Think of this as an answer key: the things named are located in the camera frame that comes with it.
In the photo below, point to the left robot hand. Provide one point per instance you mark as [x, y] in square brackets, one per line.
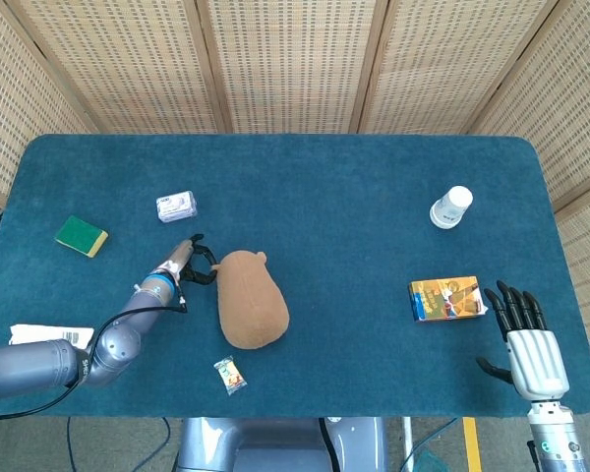
[192, 265]

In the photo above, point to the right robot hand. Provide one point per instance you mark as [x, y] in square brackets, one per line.
[533, 354]

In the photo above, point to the brown plush toy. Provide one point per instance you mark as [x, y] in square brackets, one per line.
[253, 302]

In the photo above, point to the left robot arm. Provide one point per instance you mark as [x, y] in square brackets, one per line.
[78, 349]

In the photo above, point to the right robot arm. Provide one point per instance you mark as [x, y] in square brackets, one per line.
[555, 437]

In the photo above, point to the white tissue pack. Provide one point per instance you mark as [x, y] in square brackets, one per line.
[177, 206]

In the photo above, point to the orange blue box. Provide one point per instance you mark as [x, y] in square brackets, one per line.
[445, 297]

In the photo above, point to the green yellow sponge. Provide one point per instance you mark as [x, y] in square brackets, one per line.
[81, 236]

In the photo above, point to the small snack packet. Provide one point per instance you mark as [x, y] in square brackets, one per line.
[230, 376]

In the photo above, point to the blue table mat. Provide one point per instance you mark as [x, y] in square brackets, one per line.
[324, 196]

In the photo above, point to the teal cloth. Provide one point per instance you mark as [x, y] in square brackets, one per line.
[430, 462]

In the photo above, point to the white table leg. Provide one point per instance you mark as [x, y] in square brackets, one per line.
[407, 437]

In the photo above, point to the white paper packet with barcode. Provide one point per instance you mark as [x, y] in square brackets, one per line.
[44, 333]

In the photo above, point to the grey robot torso base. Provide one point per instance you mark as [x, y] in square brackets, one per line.
[280, 445]

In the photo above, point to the woven bamboo folding screen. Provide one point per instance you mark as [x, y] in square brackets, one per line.
[295, 64]

